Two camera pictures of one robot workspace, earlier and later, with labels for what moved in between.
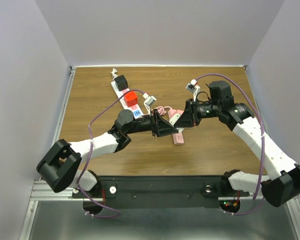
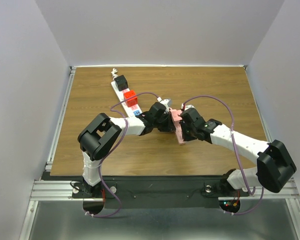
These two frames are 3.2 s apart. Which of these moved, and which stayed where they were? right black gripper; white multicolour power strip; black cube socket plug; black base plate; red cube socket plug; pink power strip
Moved: right black gripper; pink power strip
Stayed: black cube socket plug; red cube socket plug; black base plate; white multicolour power strip
